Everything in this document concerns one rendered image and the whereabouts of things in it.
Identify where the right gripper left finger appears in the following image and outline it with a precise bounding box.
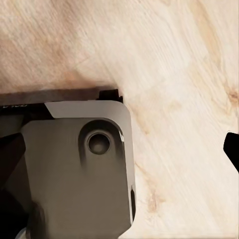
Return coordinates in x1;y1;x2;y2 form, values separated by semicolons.
0;133;26;192

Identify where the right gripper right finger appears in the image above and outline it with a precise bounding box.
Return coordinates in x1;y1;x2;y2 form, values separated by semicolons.
223;132;239;172

